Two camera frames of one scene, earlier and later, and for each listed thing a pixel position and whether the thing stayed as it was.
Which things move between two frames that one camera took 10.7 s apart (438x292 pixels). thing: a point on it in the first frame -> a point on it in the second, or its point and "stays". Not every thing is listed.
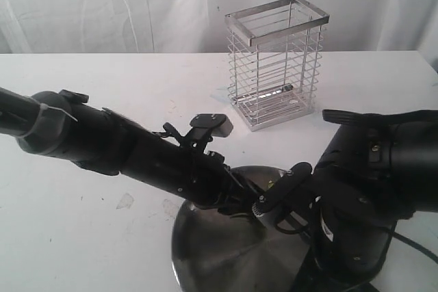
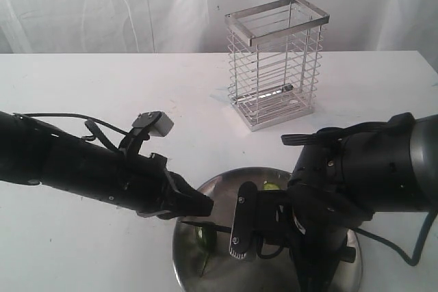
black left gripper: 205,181 -> 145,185
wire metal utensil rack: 275,60 stays
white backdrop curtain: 181,8 stays
